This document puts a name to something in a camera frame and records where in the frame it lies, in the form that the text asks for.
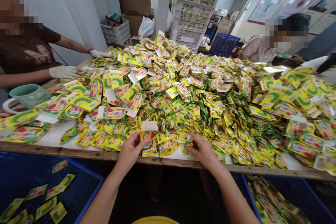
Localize wall posters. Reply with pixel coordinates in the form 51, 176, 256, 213
247, 0, 336, 35

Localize white plastic bag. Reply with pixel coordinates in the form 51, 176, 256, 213
138, 16, 155, 40

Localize stack of white crates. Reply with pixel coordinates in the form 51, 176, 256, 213
169, 0, 228, 50

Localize heap of yellow sachets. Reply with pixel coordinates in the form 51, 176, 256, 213
59, 43, 289, 170

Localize blue mesh crate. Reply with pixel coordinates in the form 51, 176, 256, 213
208, 33, 241, 57

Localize small yellow carton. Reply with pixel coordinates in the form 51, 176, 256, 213
141, 120, 160, 157

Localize group of closed yellow boxes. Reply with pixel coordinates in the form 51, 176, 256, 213
0, 160, 76, 224

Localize person's left hand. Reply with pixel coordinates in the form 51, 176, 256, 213
117, 131, 151, 170

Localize cardboard boxes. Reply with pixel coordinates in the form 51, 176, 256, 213
217, 10, 240, 34

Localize single green yellow sachet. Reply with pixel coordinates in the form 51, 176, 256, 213
182, 140, 200, 156

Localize person's right hand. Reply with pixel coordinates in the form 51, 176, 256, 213
187, 134, 224, 174

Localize blue plastic crate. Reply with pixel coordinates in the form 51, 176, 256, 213
241, 173, 336, 224
0, 150, 106, 224

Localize green mug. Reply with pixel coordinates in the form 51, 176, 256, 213
9, 84, 53, 110

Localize white plastic basket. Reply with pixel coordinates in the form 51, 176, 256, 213
100, 19, 131, 45

